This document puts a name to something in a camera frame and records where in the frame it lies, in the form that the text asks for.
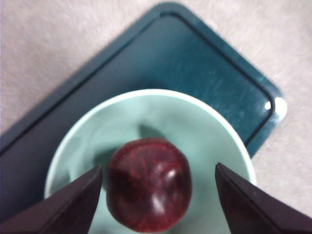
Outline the black rectangular tray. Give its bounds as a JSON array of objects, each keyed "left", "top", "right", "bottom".
[{"left": 0, "top": 2, "right": 288, "bottom": 224}]

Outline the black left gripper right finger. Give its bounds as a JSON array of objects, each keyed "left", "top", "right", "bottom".
[{"left": 214, "top": 162, "right": 312, "bottom": 234}]

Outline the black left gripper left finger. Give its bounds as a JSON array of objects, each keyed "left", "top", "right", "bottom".
[{"left": 0, "top": 164, "right": 103, "bottom": 234}]

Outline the teal ribbed bowl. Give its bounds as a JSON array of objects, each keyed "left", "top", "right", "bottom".
[{"left": 43, "top": 89, "right": 258, "bottom": 234}]

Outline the dark red plum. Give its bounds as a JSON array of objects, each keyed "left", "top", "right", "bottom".
[{"left": 105, "top": 137, "right": 193, "bottom": 233}]

